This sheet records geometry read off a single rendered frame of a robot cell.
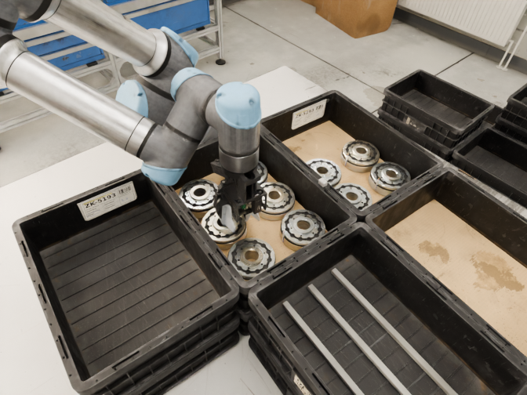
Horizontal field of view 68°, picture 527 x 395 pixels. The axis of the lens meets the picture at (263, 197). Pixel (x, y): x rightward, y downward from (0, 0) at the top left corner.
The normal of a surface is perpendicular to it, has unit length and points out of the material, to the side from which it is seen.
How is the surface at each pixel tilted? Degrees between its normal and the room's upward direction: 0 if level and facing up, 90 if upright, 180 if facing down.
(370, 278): 0
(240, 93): 0
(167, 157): 61
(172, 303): 0
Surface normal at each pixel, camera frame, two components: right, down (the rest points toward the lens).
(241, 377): 0.04, -0.67
